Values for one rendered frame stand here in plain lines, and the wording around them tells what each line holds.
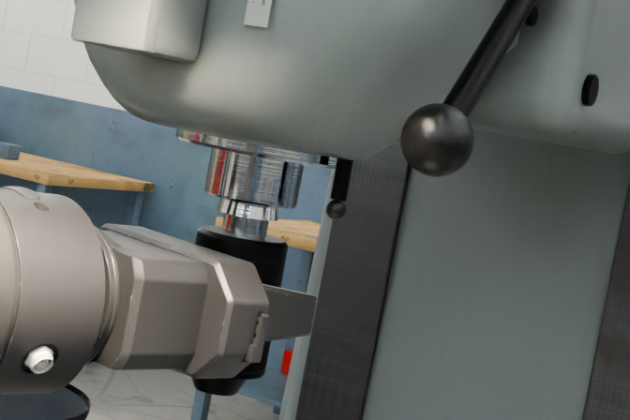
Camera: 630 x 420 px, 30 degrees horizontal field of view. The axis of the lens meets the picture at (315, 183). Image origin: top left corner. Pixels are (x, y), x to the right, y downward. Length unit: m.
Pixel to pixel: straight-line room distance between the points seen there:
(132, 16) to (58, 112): 5.87
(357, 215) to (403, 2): 0.49
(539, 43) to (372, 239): 0.37
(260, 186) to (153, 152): 5.36
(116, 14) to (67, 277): 0.11
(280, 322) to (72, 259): 0.13
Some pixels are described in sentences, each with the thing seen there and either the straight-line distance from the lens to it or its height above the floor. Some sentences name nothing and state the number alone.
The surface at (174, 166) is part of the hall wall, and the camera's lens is 5.84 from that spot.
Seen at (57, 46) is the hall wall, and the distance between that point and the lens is 6.42.
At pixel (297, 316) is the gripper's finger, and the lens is 0.59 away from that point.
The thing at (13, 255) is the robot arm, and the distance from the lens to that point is 0.48.
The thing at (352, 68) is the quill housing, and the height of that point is 1.35.
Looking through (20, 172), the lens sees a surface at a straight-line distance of 5.38.
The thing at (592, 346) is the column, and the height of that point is 1.20.
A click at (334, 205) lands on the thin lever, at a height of 1.29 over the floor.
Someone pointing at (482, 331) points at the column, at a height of 1.19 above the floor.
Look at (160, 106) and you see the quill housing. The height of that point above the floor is 1.32.
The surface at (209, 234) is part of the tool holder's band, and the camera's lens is 0.58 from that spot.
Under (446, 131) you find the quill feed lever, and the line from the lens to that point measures 0.47.
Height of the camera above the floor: 1.33
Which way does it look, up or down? 3 degrees down
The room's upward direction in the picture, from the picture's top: 11 degrees clockwise
